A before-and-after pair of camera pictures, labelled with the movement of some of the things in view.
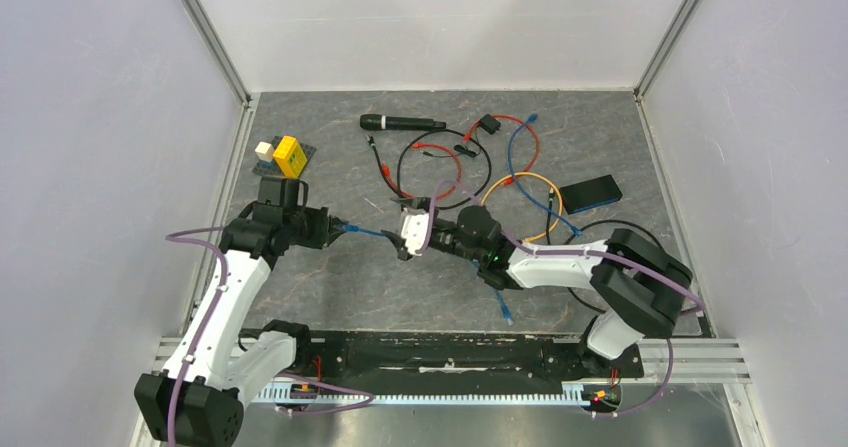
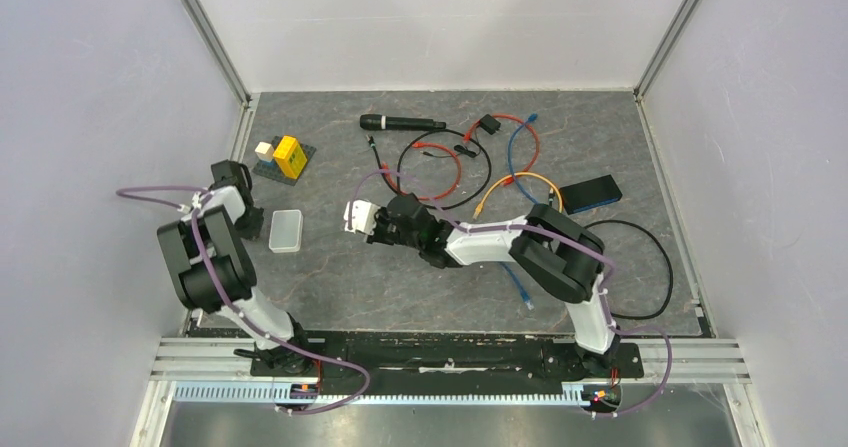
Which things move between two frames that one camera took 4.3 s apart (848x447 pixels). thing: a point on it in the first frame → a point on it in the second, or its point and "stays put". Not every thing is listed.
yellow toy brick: [290, 156] stays put
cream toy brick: [265, 151] stays put
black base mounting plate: [458, 360] stays put
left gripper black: [323, 222] → [253, 232]
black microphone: [375, 122] stays put
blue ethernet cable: [351, 227] → [528, 302]
